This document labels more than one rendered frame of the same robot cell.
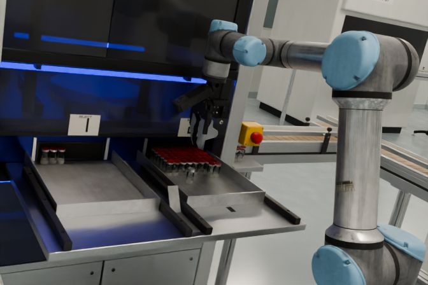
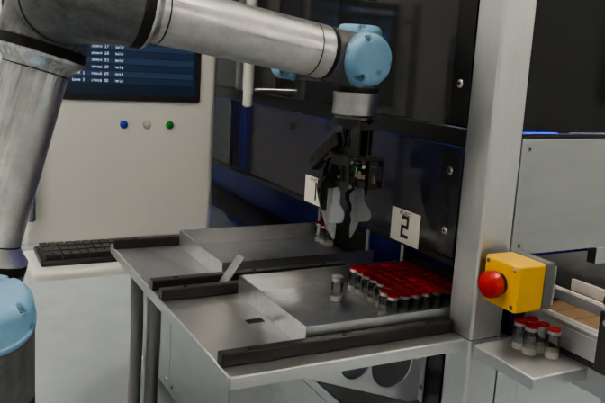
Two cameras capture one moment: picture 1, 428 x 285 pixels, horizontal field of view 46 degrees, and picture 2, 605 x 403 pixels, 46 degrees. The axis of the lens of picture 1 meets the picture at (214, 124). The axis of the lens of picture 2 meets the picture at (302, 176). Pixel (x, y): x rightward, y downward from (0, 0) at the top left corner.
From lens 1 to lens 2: 189 cm
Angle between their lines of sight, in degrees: 94
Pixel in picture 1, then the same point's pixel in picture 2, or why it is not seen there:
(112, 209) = (199, 256)
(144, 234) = (154, 273)
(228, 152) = (461, 302)
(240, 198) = (280, 317)
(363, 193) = not seen: outside the picture
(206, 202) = (252, 298)
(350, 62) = not seen: hidden behind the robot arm
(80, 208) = (187, 243)
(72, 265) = (307, 385)
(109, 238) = (140, 260)
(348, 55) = not seen: outside the picture
